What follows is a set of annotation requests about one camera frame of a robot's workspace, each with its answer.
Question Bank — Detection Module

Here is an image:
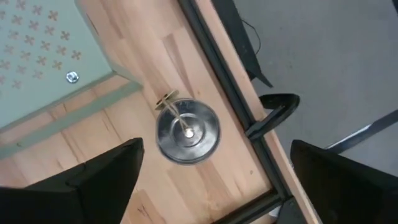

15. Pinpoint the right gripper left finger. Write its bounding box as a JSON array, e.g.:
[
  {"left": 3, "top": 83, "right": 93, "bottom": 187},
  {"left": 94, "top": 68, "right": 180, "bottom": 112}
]
[{"left": 0, "top": 138, "right": 145, "bottom": 224}]

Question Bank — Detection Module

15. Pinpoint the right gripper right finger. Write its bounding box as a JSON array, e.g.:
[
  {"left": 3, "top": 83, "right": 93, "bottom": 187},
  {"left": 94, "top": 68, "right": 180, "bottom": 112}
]
[{"left": 290, "top": 139, "right": 398, "bottom": 224}]

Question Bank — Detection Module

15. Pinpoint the silver candle tin with tag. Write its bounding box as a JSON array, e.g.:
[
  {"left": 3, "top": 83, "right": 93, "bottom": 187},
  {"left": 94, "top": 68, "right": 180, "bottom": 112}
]
[{"left": 154, "top": 89, "right": 222, "bottom": 166}]

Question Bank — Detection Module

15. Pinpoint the black curved clamp hook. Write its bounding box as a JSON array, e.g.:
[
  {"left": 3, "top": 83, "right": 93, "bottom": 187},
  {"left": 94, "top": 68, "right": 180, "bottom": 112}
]
[{"left": 244, "top": 93, "right": 301, "bottom": 141}]

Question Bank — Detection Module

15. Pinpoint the green perforated metal shelf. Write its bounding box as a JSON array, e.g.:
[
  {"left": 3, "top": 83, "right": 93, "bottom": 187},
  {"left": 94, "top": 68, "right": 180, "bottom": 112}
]
[{"left": 0, "top": 0, "right": 144, "bottom": 161}]

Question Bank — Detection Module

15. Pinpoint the black flat bar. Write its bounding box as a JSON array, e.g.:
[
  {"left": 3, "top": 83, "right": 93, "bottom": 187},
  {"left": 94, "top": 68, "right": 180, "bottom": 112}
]
[{"left": 211, "top": 0, "right": 274, "bottom": 88}]

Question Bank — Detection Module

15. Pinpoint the black aluminium table frame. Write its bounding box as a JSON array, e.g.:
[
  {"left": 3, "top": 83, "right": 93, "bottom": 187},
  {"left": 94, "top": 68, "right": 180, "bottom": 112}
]
[{"left": 177, "top": 0, "right": 308, "bottom": 224}]

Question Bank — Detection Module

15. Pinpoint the thin black cable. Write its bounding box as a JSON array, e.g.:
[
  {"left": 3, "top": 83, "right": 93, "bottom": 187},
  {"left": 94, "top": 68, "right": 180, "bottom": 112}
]
[{"left": 241, "top": 19, "right": 262, "bottom": 55}]

